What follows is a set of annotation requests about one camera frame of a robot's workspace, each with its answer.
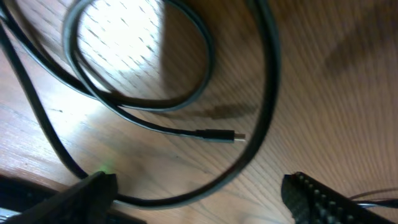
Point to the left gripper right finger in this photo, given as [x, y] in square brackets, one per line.
[310, 201]

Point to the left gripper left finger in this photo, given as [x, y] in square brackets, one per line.
[86, 202]

